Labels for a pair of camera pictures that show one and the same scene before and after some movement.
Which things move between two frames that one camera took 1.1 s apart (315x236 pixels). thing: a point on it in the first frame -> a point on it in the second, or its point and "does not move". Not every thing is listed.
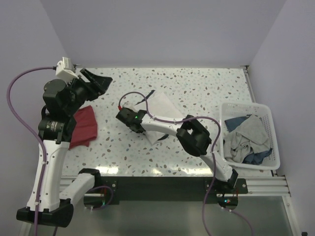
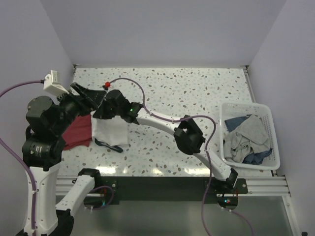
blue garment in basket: (254, 158) does not move
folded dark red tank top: (85, 129) does not move
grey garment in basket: (250, 137) does not move
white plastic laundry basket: (248, 136) does not move
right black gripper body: (139, 131) -> (107, 112)
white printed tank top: (159, 105) -> (112, 133)
